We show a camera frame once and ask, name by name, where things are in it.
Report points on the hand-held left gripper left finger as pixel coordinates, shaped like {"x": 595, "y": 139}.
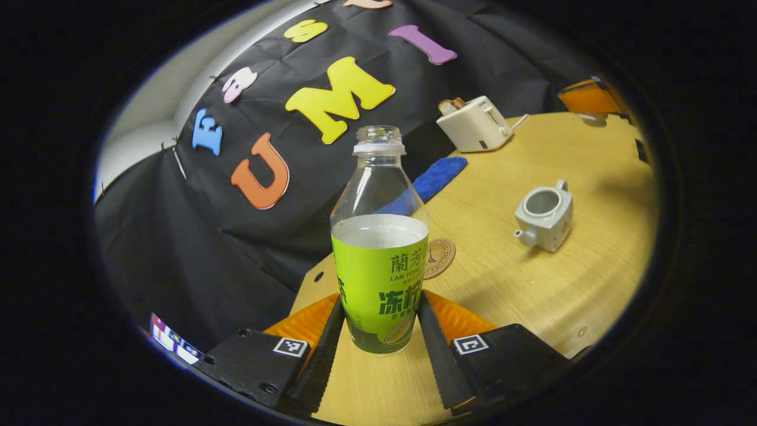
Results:
{"x": 322, "y": 355}

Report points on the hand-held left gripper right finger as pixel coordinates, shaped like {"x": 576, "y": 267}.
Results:
{"x": 440, "y": 361}

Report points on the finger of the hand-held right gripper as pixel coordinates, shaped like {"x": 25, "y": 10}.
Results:
{"x": 591, "y": 97}

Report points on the white teacup lid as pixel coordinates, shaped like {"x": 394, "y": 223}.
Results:
{"x": 593, "y": 120}

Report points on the clear water bottle green label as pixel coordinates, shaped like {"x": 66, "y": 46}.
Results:
{"x": 378, "y": 278}

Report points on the round brown coaster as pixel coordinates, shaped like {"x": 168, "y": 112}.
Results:
{"x": 442, "y": 257}

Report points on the white ceramic teacup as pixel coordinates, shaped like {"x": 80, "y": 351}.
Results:
{"x": 550, "y": 228}

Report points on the white toaster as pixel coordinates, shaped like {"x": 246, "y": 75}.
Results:
{"x": 473, "y": 127}

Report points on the black backdrop cloth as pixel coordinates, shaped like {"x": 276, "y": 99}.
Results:
{"x": 236, "y": 254}

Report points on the toast slice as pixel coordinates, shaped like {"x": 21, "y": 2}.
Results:
{"x": 450, "y": 105}

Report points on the computer monitor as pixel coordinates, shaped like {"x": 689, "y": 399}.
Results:
{"x": 174, "y": 340}

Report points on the blue towel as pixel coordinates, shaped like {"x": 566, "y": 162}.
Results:
{"x": 437, "y": 174}

